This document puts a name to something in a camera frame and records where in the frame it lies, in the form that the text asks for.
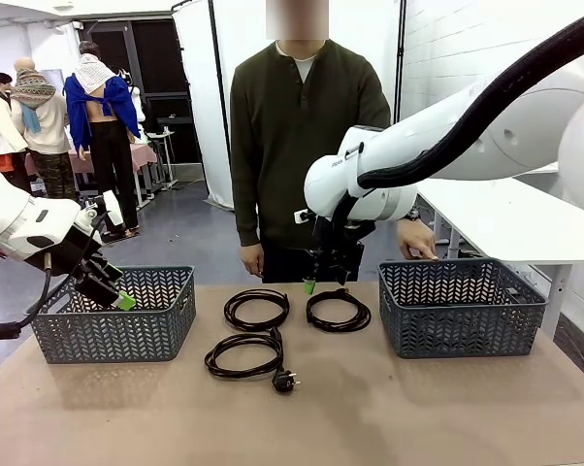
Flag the person's right forearm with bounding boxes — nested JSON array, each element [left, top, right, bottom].
[[232, 169, 265, 248]]

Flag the person's right hand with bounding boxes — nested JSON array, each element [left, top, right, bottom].
[[241, 242, 265, 279]]

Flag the white backdrop screen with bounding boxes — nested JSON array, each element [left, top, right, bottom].
[[171, 0, 405, 213]]

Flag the mannequin with patterned scarf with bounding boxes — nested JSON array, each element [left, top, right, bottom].
[[10, 56, 80, 200]]

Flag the bare white mannequin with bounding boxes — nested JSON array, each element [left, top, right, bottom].
[[116, 67, 147, 142]]

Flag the black braided cable sleeve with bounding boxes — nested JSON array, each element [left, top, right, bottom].
[[330, 8, 584, 237]]

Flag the dark glass doorway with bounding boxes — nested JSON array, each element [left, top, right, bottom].
[[76, 18, 205, 182]]

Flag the person's left hand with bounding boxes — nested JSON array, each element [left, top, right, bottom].
[[397, 219, 438, 262]]

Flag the small white side table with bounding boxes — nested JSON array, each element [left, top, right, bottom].
[[146, 128, 179, 190]]

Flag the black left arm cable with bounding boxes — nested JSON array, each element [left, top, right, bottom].
[[0, 213, 110, 341]]

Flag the grey perforated plastic basket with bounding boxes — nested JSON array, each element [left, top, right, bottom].
[[377, 257, 549, 360], [29, 265, 197, 365]]

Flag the black cable with round plug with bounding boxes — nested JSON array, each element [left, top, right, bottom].
[[204, 327, 303, 396]]

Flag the black backdrop stand pole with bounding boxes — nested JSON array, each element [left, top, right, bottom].
[[207, 0, 240, 214], [386, 0, 408, 127]]

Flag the mannequin with blue jacket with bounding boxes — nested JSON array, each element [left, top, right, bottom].
[[63, 41, 143, 240]]

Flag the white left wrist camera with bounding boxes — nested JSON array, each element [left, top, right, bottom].
[[81, 189, 126, 229]]

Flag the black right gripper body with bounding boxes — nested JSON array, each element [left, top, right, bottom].
[[313, 218, 366, 274]]

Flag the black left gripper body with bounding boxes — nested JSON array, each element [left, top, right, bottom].
[[53, 227, 123, 292]]

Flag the table with pink cloth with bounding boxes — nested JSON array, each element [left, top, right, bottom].
[[68, 140, 160, 205]]

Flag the person in green sweater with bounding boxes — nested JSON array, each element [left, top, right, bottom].
[[229, 0, 393, 283]]

